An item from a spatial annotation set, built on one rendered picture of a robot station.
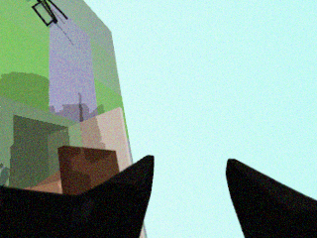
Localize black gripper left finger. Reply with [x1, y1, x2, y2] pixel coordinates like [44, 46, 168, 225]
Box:
[0, 155, 155, 238]

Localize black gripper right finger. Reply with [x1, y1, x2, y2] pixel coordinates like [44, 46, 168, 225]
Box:
[225, 159, 317, 238]

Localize black thin-framed glasses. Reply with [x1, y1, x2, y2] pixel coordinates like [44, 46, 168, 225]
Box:
[32, 0, 67, 26]

